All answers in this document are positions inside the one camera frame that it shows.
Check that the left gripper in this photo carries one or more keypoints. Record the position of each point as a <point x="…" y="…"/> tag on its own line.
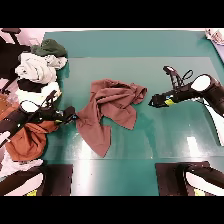
<point x="68" y="115"/>

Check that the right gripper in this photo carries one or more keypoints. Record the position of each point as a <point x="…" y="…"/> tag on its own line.
<point x="160" y="100"/>

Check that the brown shirt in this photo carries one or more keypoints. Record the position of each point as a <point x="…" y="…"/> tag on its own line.
<point x="111" y="106"/>

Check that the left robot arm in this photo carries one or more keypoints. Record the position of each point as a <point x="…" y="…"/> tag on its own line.
<point x="15" y="120"/>

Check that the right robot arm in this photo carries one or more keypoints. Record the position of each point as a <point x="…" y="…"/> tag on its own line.
<point x="208" y="89"/>

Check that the white garment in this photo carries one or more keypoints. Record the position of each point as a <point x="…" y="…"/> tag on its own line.
<point x="40" y="93"/>

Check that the orange garment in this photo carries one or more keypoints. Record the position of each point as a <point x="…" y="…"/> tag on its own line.
<point x="31" y="140"/>

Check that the black garment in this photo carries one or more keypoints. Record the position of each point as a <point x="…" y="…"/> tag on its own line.
<point x="30" y="86"/>

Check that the cream garment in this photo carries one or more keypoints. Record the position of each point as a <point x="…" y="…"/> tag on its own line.
<point x="35" y="70"/>

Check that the dark green garment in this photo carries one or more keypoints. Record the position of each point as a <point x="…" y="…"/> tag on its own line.
<point x="50" y="47"/>

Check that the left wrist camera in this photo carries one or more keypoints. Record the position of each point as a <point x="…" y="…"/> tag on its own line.
<point x="50" y="99"/>

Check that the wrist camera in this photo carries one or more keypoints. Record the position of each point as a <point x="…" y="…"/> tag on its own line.
<point x="50" y="99"/>
<point x="173" y="77"/>

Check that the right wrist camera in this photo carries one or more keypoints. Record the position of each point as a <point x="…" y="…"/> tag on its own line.
<point x="173" y="77"/>

